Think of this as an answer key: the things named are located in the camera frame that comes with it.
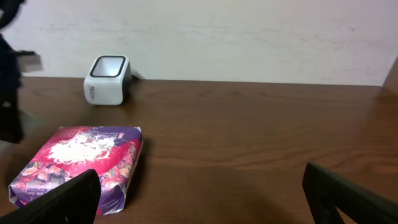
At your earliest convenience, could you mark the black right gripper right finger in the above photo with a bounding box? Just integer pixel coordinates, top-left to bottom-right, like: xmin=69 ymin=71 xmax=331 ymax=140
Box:
xmin=302 ymin=162 xmax=397 ymax=224

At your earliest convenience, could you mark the red purple snack bag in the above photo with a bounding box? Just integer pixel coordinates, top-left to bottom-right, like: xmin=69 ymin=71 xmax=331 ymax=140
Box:
xmin=8 ymin=126 xmax=142 ymax=215

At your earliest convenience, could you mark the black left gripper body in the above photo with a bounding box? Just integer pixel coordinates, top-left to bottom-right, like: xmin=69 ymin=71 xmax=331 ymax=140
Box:
xmin=0 ymin=0 xmax=43 ymax=144

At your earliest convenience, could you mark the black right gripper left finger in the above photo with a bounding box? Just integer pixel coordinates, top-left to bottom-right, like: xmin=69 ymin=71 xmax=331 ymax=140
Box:
xmin=1 ymin=169 xmax=101 ymax=224

